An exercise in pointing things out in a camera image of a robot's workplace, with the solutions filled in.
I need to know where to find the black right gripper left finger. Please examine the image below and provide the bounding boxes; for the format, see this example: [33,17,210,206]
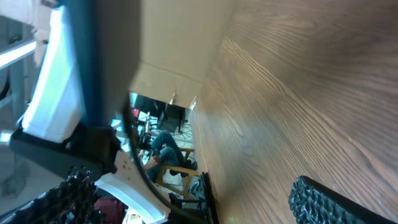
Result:
[1,169,100,224]

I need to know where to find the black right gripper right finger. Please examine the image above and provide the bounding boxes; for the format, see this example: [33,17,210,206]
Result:
[288,175,393,223]

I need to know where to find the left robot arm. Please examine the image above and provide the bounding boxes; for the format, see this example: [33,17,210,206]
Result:
[7,0,177,223]

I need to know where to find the seated person in jeans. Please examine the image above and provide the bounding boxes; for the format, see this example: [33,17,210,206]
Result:
[143,131,198,182]

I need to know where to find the wooden chair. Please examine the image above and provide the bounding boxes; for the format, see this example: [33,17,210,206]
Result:
[155,164,200,199]

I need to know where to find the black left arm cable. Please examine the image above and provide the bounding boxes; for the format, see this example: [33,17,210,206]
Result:
[121,93,209,224]

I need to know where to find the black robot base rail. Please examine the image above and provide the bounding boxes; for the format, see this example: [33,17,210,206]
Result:
[167,172,220,224]

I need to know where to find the cardboard box wall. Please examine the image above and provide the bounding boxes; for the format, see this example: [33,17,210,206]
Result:
[129,0,236,108]

